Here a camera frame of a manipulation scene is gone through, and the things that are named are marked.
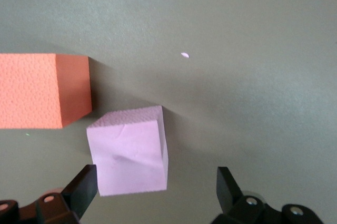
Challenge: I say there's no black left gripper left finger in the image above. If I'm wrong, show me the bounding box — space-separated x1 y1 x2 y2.
0 164 98 224

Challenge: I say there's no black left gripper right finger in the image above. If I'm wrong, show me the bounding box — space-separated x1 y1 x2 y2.
210 166 323 224

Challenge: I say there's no pink foam cube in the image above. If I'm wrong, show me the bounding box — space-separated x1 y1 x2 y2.
86 105 169 198

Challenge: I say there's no orange foam cube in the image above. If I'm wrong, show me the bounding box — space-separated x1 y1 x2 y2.
0 53 93 130

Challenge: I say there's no brown table cover sheet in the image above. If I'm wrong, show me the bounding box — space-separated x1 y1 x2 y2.
0 0 337 224

